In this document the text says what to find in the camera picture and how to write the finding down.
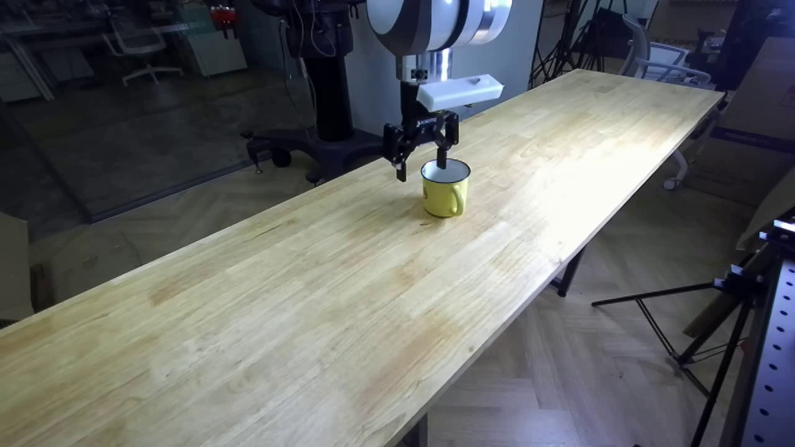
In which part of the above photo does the yellow enamel cup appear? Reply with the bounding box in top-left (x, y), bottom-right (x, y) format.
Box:
top-left (417, 155), bottom-right (475, 220)

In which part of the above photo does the perforated grey metal panel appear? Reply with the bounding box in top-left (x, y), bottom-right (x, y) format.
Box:
top-left (737, 257), bottom-right (795, 447)

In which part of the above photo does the black stand with cables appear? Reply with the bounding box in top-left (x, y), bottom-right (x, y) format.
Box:
top-left (529, 0), bottom-right (644, 88)

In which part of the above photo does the large cardboard box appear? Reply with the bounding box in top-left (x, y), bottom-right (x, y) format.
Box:
top-left (715, 34), bottom-right (795, 155)

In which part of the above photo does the black table leg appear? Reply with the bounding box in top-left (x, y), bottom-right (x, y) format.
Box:
top-left (550, 246), bottom-right (586, 297)
top-left (402, 415), bottom-right (433, 447)

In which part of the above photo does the white office chair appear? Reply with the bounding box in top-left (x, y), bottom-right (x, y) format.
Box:
top-left (99, 14), bottom-right (187, 88)

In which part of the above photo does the grey chair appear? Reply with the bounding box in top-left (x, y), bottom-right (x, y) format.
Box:
top-left (623, 34), bottom-right (715, 88)

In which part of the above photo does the black tripod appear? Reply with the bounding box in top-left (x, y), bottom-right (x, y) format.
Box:
top-left (589, 215), bottom-right (795, 447)

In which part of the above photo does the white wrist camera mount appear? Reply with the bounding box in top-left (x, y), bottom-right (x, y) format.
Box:
top-left (414, 71), bottom-right (506, 113)

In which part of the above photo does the white low cabinet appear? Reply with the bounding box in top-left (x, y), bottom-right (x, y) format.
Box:
top-left (176, 26), bottom-right (250, 78)

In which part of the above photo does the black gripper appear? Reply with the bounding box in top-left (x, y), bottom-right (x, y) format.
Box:
top-left (379, 76), bottom-right (463, 184)

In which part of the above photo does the small red item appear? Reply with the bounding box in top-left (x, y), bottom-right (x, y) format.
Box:
top-left (207, 3), bottom-right (240, 34)

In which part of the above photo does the black pedestal robot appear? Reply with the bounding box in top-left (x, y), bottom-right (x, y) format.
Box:
top-left (240, 0), bottom-right (417, 185)

